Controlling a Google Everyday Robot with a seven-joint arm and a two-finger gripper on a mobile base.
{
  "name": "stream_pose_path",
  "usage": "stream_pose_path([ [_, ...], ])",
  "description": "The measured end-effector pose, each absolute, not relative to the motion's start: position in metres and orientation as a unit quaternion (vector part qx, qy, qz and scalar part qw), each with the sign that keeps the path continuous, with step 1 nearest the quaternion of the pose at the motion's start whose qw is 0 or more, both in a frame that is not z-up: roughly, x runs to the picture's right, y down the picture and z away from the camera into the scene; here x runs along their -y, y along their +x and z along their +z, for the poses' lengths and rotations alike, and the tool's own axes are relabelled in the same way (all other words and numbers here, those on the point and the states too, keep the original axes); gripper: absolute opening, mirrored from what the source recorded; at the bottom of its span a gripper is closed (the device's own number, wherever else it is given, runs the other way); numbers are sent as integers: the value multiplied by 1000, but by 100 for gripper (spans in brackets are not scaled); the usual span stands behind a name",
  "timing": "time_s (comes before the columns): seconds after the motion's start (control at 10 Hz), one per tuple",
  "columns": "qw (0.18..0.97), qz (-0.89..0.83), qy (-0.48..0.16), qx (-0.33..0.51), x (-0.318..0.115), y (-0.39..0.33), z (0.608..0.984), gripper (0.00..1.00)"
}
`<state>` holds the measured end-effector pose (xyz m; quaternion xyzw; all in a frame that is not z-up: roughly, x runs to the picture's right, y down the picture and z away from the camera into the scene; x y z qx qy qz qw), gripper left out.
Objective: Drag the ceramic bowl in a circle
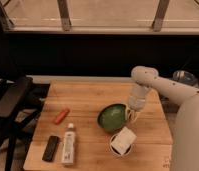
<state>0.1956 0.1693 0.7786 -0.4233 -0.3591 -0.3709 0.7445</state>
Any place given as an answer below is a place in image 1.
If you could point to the black chair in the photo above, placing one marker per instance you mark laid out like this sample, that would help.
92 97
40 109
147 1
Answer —
20 103

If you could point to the black remote control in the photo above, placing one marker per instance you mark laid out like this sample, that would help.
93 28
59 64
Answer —
50 149

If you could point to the white napkin box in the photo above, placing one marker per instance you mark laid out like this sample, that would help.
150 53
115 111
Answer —
123 140

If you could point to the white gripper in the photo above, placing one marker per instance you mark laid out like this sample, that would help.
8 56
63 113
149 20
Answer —
136 100

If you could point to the green ceramic bowl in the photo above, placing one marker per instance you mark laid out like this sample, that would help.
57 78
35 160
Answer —
112 117

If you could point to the white plastic bottle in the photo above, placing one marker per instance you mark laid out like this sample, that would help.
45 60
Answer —
68 145

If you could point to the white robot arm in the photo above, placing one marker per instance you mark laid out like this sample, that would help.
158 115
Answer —
185 149

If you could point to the clear glass bowl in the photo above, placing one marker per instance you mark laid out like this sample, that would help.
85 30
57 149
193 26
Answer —
185 77

